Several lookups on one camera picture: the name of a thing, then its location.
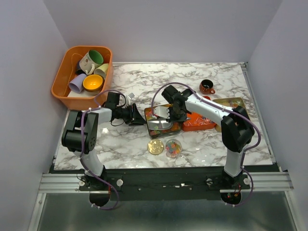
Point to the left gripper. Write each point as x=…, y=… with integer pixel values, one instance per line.
x=135, y=115

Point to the dark tin of gummies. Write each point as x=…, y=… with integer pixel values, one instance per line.
x=155, y=134

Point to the silver metal scoop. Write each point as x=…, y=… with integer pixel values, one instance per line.
x=159, y=125

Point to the floral green-inside mug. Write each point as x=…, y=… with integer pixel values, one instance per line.
x=90, y=61

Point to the clear glass jar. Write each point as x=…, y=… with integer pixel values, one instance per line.
x=173, y=148

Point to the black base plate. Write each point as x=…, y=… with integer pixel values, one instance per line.
x=180, y=183

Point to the yellow-inside bowl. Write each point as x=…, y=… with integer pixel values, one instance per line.
x=93, y=84

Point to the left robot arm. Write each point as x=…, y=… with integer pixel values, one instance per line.
x=80, y=131

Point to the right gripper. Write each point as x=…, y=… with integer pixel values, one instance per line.
x=170, y=119

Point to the gold jar lid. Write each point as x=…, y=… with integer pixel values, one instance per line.
x=155, y=146

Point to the gold popsicle candy tin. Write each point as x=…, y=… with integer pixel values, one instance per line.
x=231, y=102

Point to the orange plastic bin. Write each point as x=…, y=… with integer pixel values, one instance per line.
x=66, y=73

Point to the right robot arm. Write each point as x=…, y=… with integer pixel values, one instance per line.
x=237, y=129

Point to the orange lollipop tin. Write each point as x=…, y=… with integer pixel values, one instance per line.
x=197, y=122

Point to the lavender cup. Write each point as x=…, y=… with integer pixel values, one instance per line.
x=76, y=85

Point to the aluminium frame rail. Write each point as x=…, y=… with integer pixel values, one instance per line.
x=60, y=183

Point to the orange black mug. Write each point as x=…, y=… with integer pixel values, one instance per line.
x=206, y=87

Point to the cream yellow cup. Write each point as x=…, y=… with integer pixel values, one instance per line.
x=101, y=70

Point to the dark navy cup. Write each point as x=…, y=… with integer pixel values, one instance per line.
x=79, y=71

